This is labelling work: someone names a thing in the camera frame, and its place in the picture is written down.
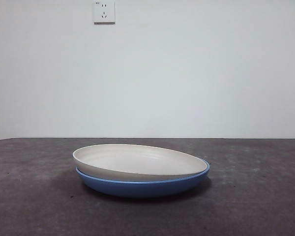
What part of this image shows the white wall socket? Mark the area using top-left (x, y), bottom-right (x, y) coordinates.
top-left (93, 0), bottom-right (116, 25)

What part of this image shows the blue round plate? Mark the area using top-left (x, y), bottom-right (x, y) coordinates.
top-left (75, 161), bottom-right (211, 199)

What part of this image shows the white round plate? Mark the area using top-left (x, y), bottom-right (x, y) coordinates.
top-left (72, 143), bottom-right (209, 182)

